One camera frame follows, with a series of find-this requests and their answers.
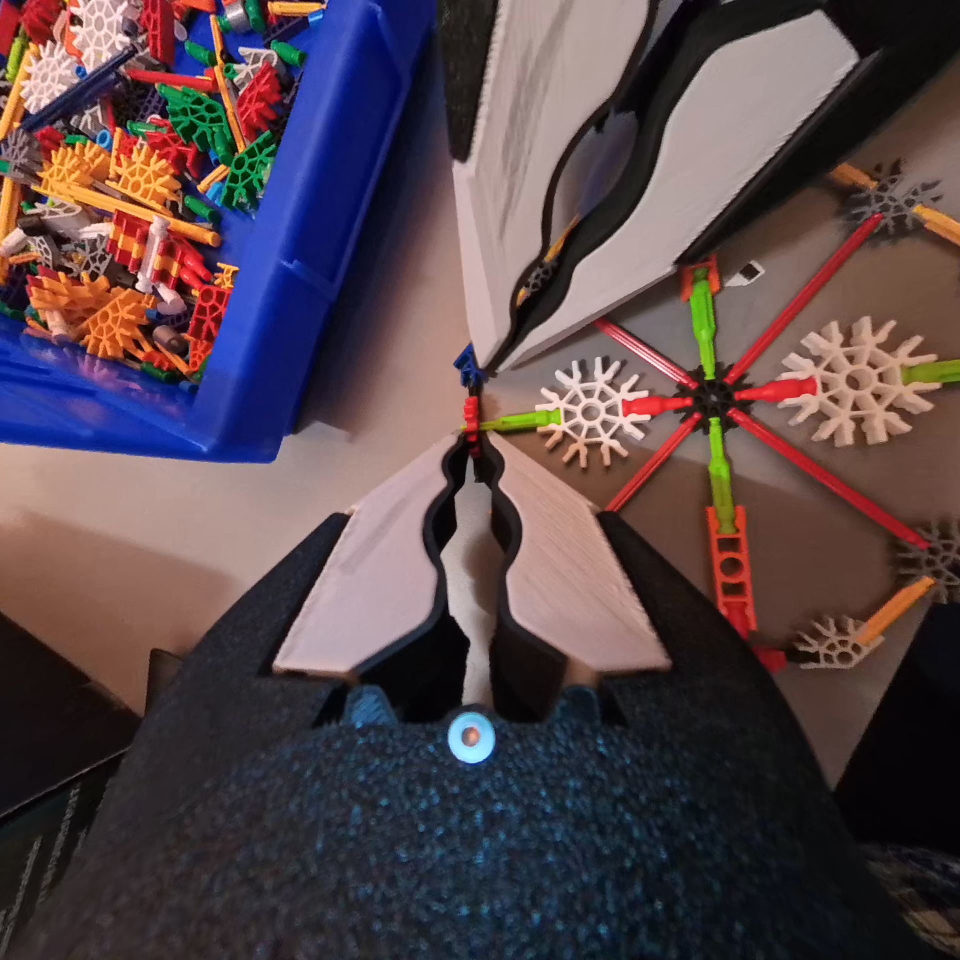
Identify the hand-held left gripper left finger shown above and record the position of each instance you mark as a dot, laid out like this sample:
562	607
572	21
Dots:
367	592

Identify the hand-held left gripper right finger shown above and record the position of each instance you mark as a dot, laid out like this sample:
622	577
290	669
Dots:
585	592

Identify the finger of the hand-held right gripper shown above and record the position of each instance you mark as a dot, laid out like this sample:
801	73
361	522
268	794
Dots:
720	150
517	112

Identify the colourful spoked wheel model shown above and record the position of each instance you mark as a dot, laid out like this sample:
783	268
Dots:
855	382

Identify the small white scrap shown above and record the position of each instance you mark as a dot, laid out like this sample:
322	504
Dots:
746	274

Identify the blue bin with toy pieces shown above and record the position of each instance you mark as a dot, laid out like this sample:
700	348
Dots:
315	262

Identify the dark printed shirt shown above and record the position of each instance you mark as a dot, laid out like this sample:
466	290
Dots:
900	712

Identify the black box with white print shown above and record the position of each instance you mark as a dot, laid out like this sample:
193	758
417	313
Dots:
37	750

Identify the pile of colourful toy pieces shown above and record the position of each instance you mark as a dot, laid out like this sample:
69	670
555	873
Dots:
135	187

